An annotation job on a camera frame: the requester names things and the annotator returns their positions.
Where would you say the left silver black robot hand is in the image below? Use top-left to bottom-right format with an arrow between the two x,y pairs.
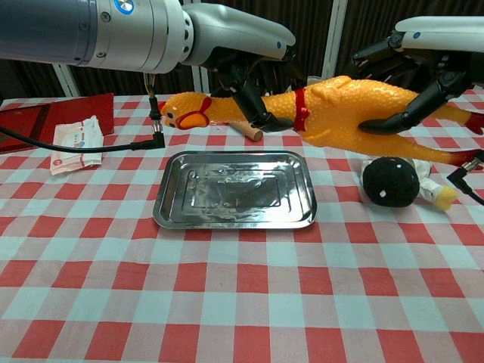
182,2 -> 308,133

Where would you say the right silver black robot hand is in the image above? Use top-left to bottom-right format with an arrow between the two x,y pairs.
350,15 -> 484,136

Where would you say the yellow rubber chicken toy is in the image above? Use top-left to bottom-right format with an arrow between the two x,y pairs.
157,74 -> 484,166

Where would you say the rectangular stainless steel tray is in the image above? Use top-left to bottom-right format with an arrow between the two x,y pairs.
153,150 -> 319,231

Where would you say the wooden rolling pin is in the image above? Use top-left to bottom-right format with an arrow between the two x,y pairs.
231,121 -> 264,142

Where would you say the black-haired plush doll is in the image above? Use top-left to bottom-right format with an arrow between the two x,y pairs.
358,155 -> 459,211

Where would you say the white pink wet wipes pack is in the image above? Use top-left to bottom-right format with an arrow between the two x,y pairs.
49,115 -> 105,176

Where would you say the red flat gift box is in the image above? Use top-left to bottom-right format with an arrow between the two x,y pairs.
0,92 -> 116,155

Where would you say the red white checkered tablecloth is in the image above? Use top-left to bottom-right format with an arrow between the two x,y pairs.
0,88 -> 484,363

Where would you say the left black hand cable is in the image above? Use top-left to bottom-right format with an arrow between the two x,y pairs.
0,71 -> 166,154

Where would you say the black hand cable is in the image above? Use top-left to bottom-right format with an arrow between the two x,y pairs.
0,71 -> 166,154
446,149 -> 484,207

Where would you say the right black hand cable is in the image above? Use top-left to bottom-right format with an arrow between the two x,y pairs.
446,149 -> 484,207

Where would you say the slanted white frame post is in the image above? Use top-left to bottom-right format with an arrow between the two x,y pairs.
52,64 -> 81,98

